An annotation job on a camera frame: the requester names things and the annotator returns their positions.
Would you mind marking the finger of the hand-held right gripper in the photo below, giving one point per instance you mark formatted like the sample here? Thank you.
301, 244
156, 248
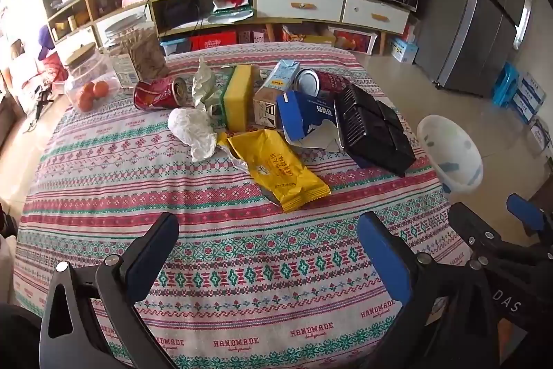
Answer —
525, 215
468, 222

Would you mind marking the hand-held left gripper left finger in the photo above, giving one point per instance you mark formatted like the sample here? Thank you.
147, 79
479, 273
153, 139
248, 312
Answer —
149, 261

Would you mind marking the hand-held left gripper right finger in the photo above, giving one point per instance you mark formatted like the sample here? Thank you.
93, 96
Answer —
384, 261

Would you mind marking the white plastic bin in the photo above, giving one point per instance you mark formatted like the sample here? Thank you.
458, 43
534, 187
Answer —
458, 174

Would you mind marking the black plastic tray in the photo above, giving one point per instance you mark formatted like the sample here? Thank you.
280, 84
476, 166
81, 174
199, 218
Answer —
371, 131

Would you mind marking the white tissue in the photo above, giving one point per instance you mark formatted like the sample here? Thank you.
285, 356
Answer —
190, 127

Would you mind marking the yellow snack wrapper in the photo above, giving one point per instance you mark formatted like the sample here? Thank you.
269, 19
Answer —
276, 170

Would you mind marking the red can with top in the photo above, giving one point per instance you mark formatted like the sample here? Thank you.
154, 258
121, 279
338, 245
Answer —
153, 94

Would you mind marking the torn blue paper box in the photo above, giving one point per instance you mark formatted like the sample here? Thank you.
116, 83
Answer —
298, 118

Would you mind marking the yellow green sponge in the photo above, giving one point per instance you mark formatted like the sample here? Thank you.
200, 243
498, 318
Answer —
237, 101

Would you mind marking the dark red drink can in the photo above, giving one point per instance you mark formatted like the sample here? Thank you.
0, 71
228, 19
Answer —
330, 81

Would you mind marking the white snack wrapper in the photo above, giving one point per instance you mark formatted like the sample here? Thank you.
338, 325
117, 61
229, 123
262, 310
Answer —
203, 81

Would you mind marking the light blue milk carton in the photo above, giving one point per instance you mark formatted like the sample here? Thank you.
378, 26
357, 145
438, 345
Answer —
276, 88

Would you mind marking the patterned woven tablecloth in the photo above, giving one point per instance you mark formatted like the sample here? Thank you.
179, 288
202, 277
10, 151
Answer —
216, 222

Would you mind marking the white blue cardboard box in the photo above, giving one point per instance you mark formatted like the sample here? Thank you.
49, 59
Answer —
404, 49
542, 137
529, 96

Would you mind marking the blue plastic stool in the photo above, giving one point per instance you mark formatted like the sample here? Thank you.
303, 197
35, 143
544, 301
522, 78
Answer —
507, 86

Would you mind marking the orange fruit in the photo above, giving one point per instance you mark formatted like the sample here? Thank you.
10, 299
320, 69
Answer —
86, 96
101, 89

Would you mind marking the small white printed box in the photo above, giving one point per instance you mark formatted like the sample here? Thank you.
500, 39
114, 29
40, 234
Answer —
123, 70

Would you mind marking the grey refrigerator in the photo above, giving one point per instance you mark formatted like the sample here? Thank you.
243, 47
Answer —
475, 14

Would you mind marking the glass jar of brown sticks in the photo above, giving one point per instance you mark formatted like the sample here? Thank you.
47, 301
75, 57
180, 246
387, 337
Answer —
144, 53

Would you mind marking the red cloth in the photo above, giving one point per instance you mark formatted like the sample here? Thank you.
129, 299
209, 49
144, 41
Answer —
54, 73

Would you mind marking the orange red box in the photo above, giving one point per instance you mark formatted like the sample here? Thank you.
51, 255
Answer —
354, 40

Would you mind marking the blue storage box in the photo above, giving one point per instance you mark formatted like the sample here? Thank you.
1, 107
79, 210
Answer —
175, 47

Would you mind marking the red gift box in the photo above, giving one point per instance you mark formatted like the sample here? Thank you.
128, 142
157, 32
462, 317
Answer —
214, 40

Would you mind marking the purple cloth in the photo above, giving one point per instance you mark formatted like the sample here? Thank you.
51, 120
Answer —
45, 42

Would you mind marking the pink patterned box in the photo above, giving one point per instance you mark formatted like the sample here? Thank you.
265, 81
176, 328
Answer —
252, 36

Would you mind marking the long wooden white cabinet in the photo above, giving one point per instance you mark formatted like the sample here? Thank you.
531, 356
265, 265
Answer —
298, 3

